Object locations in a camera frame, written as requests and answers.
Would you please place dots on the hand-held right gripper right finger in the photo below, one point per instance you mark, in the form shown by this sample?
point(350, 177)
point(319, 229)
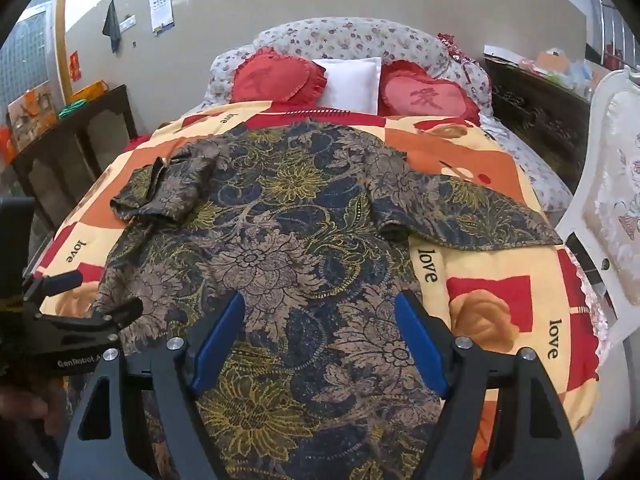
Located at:
point(422, 345)

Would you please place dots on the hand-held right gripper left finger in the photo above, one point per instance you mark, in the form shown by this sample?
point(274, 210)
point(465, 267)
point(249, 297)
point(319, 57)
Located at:
point(216, 345)

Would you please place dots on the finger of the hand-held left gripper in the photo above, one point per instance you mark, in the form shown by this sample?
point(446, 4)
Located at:
point(57, 282)
point(107, 317)

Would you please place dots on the dark floral shirt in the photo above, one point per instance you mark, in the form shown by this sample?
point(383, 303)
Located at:
point(280, 240)

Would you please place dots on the person's left hand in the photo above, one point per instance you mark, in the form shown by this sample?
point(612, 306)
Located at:
point(27, 407)

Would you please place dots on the printed orange red blanket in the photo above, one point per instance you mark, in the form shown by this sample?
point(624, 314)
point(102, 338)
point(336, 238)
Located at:
point(500, 305)

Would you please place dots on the dark wooden side table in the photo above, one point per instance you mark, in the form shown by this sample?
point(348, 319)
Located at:
point(85, 140)

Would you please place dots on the orange picture box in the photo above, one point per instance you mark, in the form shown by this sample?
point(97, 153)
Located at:
point(32, 115)

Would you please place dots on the floral bed sheet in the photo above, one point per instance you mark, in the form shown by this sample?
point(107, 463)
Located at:
point(530, 170)

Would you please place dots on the glass block window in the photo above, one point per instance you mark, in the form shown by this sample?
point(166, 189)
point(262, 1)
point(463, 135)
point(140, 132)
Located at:
point(27, 55)

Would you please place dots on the white upholstered chair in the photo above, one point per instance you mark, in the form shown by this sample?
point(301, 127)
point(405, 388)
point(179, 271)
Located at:
point(612, 200)

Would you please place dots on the red heart pillow with symbol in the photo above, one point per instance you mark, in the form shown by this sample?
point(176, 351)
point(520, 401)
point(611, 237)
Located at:
point(425, 96)

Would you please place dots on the dark carved wooden cabinet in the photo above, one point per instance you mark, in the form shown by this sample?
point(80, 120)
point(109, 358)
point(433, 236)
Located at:
point(535, 110)

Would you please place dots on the dark hanging cloth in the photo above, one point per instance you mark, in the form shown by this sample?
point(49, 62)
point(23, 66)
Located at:
point(112, 25)

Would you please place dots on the white pillow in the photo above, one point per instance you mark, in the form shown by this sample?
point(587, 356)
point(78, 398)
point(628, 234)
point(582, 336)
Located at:
point(350, 85)

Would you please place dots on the plain red heart pillow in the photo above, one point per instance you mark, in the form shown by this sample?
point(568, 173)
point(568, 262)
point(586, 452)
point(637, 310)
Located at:
point(275, 76)

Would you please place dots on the eye chart poster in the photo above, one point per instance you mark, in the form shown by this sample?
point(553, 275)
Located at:
point(161, 2)

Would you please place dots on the pile of colourful packets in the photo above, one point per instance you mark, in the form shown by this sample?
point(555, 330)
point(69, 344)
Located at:
point(562, 67)

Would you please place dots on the red wall paper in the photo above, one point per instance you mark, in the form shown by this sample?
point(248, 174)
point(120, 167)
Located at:
point(75, 66)

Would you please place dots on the white wall socket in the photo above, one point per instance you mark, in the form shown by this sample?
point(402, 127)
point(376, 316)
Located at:
point(128, 23)

